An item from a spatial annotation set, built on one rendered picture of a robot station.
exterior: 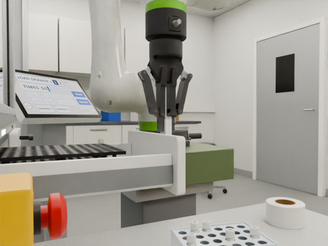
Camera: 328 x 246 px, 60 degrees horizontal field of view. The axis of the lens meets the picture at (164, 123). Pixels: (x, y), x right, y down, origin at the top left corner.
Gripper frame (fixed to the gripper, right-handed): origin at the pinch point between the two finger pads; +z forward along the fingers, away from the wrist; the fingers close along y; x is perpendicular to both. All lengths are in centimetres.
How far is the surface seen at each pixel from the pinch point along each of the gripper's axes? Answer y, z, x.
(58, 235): -25.6, 6.8, -31.6
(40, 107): -23, -8, 88
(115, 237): -14.7, 17.0, -10.8
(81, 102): 0, -12, 110
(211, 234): -4.0, 13.6, -23.4
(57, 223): -25.7, 5.5, -32.0
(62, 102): -12, -11, 100
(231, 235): -3.0, 12.7, -26.8
